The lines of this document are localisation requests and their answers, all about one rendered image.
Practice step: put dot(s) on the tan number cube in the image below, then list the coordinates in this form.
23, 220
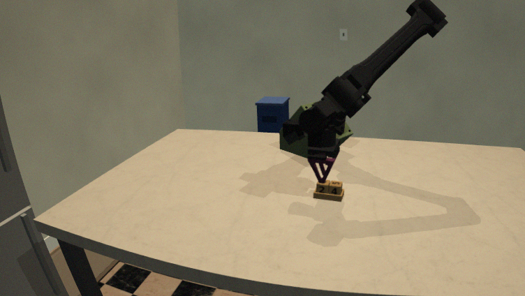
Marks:
323, 188
335, 188

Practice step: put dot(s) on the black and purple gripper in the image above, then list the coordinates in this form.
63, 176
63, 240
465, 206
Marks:
330, 146

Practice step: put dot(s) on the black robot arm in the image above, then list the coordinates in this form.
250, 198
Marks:
341, 96

